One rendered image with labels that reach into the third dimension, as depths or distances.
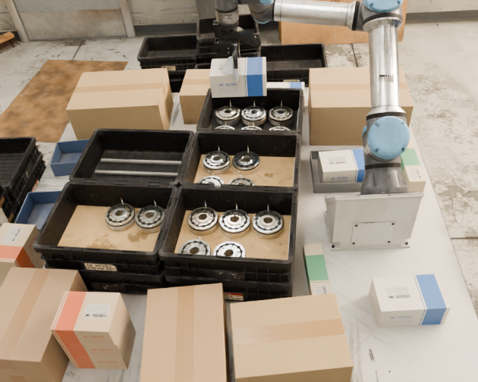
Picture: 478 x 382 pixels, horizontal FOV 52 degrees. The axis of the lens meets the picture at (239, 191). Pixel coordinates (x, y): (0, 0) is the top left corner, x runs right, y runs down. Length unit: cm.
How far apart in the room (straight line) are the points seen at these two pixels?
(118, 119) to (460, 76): 272
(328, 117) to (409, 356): 98
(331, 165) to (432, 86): 213
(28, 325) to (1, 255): 32
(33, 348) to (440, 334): 116
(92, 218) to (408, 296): 106
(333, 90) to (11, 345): 150
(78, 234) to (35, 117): 231
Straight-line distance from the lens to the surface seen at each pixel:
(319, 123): 205
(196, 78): 232
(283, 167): 183
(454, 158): 329
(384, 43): 156
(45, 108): 403
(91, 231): 173
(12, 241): 179
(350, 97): 207
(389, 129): 147
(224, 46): 174
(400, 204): 161
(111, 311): 139
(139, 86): 225
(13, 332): 155
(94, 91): 229
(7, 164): 295
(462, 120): 362
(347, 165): 190
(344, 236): 169
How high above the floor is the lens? 205
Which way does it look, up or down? 45 degrees down
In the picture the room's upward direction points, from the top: 5 degrees counter-clockwise
